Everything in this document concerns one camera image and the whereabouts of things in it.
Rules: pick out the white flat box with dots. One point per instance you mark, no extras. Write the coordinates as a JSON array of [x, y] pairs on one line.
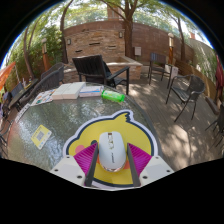
[[59, 92], [76, 90]]

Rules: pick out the dark wicker chair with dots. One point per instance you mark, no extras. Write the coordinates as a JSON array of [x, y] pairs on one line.
[[46, 83], [55, 68]]

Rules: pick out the white printed sheet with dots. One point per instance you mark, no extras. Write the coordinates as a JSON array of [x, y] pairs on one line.
[[21, 113]]

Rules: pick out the white computer mouse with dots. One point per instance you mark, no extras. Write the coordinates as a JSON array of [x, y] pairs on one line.
[[112, 150]]

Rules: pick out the yellow square card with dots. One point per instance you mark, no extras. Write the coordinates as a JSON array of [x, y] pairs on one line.
[[41, 136]]

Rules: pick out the green bottle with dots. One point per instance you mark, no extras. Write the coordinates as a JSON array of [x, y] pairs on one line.
[[113, 96]]

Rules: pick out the black metal patio chair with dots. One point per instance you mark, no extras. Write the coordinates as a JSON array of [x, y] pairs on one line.
[[157, 58]]

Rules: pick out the small white blue box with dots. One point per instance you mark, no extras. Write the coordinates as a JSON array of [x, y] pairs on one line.
[[91, 91]]

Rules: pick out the slim forked tree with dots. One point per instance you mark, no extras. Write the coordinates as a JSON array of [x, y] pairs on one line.
[[26, 56]]

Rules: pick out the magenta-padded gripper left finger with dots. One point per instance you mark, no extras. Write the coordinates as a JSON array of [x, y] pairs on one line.
[[85, 159]]

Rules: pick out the grey wall utility box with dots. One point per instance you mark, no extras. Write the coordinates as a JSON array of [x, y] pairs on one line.
[[137, 51]]

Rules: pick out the yellow duck-shaped mouse pad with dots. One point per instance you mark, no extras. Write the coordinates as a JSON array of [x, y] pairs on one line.
[[133, 128]]

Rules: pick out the wall lantern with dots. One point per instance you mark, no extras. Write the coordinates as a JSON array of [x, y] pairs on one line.
[[68, 41], [120, 34]]

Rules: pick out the dark patio table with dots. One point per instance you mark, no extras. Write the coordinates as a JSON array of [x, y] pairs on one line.
[[20, 95]]

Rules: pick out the clear cup with straw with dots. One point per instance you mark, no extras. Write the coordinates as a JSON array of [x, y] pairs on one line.
[[24, 83]]

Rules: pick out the black metal mesh chair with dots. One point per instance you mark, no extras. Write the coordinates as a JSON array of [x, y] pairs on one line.
[[218, 123], [195, 83]]

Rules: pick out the colourful brochure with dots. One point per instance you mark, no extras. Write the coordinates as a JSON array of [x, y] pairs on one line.
[[42, 97]]

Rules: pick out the orange patio umbrella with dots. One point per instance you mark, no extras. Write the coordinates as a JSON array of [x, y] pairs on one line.
[[6, 74]]

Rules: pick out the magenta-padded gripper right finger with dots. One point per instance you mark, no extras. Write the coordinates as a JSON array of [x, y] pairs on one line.
[[140, 159]]

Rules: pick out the large tree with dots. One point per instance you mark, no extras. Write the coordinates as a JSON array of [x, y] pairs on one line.
[[128, 36]]

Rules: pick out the thin tree by fence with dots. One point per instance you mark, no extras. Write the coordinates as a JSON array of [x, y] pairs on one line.
[[182, 43]]

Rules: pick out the low stone planter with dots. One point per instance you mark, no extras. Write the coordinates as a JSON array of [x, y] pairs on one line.
[[133, 63]]

